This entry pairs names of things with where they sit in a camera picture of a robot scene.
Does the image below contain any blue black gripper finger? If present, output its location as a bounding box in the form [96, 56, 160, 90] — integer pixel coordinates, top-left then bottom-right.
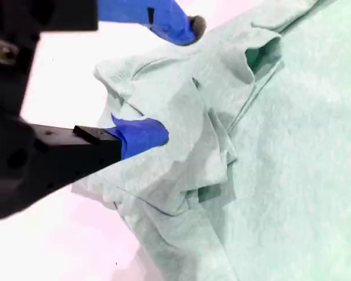
[29, 113, 170, 205]
[40, 0, 207, 47]

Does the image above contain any pale green T-shirt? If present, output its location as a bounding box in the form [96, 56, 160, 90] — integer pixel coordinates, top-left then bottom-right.
[71, 0, 351, 281]

